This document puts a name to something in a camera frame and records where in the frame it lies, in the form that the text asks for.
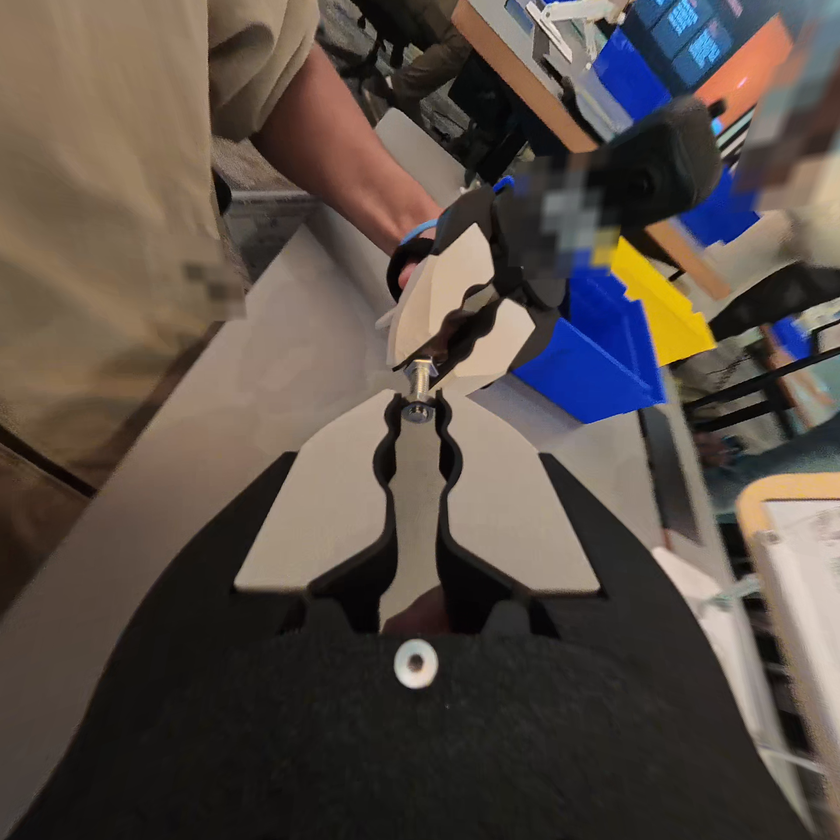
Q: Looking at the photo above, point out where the white instruction board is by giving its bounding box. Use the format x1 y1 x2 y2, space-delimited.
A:
762 499 840 788

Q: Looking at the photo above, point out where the brown wooden desk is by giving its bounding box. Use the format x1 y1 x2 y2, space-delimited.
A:
453 0 736 303

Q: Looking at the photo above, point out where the yellow storage bin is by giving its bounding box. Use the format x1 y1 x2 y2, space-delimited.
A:
611 237 719 368

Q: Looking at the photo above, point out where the person's right hand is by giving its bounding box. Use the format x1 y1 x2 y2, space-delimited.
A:
388 590 448 635

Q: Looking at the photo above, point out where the blue divided storage bin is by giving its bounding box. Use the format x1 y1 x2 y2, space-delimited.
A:
510 269 668 425

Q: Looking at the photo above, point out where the computer monitor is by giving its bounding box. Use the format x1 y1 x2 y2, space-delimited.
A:
617 0 752 82

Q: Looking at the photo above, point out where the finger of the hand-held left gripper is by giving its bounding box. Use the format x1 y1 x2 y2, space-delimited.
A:
385 226 497 371
439 290 539 397

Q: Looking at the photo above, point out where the dark flat tablet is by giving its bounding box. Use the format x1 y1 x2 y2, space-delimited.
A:
637 401 704 547

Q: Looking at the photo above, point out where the silver bolt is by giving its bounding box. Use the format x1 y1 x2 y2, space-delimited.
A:
402 381 438 425

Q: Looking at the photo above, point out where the person's left forearm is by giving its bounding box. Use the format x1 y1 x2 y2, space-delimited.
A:
250 40 441 257

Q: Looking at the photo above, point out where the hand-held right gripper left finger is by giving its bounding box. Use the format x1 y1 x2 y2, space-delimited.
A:
233 392 403 626

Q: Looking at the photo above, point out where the black office chair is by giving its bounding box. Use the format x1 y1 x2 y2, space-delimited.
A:
709 260 840 345

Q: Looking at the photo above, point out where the instruction sheet on stand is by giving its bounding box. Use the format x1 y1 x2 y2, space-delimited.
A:
735 473 840 788

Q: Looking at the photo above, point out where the small blue storage bin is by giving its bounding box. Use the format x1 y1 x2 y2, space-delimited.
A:
591 27 678 122

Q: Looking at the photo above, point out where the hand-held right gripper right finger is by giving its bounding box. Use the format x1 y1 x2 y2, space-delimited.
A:
434 392 602 623

